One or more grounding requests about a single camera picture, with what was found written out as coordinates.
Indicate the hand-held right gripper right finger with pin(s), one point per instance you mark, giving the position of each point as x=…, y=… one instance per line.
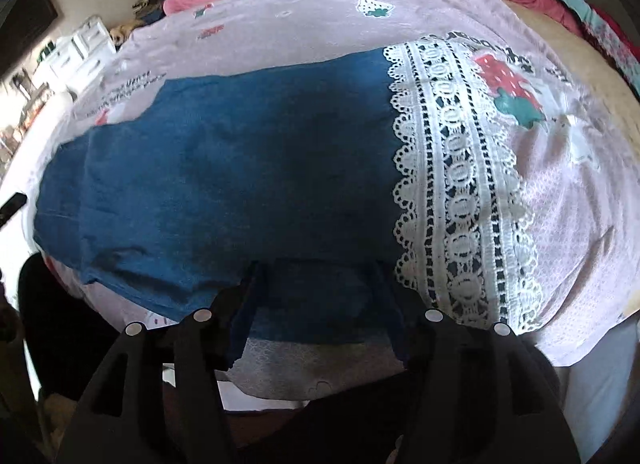
x=398, y=329

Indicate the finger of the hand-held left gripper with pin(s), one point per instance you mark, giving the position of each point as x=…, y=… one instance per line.
x=12, y=209

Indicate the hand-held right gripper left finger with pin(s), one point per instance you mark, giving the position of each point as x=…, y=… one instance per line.
x=241, y=324

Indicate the blue denim pants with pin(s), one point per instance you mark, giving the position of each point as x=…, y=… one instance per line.
x=240, y=174

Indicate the white drawer cabinet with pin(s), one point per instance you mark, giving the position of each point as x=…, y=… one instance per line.
x=82, y=54

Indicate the tan plush toy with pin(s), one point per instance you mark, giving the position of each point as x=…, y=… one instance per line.
x=120, y=33

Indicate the dark blue bag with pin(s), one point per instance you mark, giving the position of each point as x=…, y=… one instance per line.
x=150, y=8

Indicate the lilac strawberry printed blanket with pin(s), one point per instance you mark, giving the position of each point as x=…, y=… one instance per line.
x=310, y=24

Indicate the beige bed sheet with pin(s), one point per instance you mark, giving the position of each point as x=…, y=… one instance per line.
x=595, y=79

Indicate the colourful patterned cloth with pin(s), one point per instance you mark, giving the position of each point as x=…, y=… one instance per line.
x=607, y=29

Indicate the black wall television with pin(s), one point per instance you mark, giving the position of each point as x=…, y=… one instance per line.
x=27, y=19

